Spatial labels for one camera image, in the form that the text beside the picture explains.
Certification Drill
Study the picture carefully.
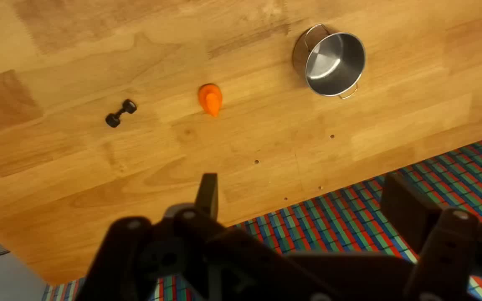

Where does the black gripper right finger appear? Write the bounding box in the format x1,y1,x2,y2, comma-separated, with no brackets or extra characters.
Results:
381,173,482,265

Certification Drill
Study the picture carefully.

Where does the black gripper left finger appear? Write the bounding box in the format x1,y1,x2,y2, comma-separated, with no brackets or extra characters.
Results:
164,173,287,272

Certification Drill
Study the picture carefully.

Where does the small steel pot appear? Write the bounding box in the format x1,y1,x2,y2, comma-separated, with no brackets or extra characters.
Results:
291,24,368,101

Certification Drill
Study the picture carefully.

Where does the colourful striped woven mat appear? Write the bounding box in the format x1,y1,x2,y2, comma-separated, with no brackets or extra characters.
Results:
41,131,482,301

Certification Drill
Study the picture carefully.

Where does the small orange carrot toy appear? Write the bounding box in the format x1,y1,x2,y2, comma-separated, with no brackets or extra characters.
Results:
197,83,224,119

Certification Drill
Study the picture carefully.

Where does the small black dumbbell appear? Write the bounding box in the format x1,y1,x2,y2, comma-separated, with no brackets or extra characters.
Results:
103,98,138,129

